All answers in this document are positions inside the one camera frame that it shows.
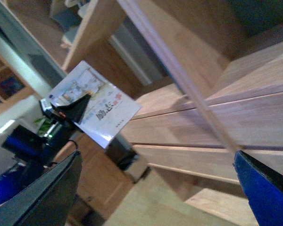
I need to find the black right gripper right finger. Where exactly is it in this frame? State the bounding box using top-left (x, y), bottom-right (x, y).
top-left (233, 150), bottom-right (283, 226)

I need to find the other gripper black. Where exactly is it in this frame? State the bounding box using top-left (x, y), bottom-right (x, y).
top-left (39, 94), bottom-right (91, 125)

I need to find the light wooden shelf cabinet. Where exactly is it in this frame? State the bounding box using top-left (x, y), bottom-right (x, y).
top-left (63, 0), bottom-right (283, 226)

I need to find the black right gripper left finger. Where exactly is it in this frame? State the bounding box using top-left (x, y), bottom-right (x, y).
top-left (0, 150), bottom-right (82, 226)

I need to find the white illustrated book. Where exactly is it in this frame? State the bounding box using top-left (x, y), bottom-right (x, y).
top-left (48, 61), bottom-right (142, 148)

